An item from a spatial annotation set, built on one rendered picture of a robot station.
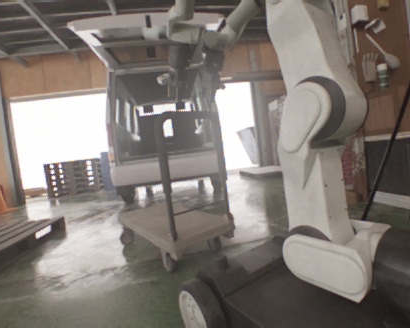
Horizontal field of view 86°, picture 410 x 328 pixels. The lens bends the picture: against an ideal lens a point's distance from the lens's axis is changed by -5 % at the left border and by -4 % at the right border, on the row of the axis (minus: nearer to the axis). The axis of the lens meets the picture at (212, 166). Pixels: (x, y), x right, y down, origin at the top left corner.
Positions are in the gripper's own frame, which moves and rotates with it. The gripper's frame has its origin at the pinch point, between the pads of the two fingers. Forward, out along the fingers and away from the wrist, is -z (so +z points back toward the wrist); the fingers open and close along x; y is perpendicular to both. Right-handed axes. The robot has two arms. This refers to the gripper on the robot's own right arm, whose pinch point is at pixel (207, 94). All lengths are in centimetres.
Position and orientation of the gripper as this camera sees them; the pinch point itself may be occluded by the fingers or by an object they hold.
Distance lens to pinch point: 112.7
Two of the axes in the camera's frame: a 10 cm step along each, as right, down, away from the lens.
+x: -5.8, -4.7, 6.7
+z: 1.9, -8.7, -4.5
